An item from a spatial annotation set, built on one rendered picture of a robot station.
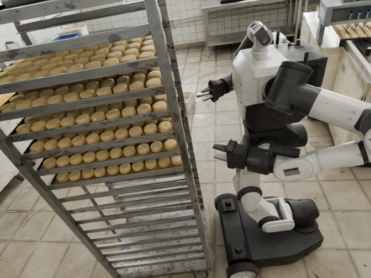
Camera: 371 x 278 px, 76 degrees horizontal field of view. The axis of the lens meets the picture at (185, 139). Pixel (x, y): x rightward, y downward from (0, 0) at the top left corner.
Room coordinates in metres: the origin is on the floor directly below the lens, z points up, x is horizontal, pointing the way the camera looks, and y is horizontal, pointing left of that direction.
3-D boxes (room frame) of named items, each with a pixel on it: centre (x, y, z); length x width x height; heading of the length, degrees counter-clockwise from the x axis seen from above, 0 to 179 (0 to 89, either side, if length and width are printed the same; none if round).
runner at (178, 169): (0.72, 0.32, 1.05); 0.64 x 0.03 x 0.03; 85
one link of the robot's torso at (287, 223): (0.85, -0.48, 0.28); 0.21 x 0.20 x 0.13; 85
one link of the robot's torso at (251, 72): (0.86, -0.40, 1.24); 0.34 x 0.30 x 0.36; 175
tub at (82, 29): (4.49, 1.50, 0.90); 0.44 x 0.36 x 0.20; 85
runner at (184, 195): (0.72, 0.32, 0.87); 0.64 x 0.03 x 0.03; 85
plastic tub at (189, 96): (2.92, -0.09, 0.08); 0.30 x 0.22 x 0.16; 153
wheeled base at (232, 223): (0.85, -0.44, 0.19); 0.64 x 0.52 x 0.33; 85
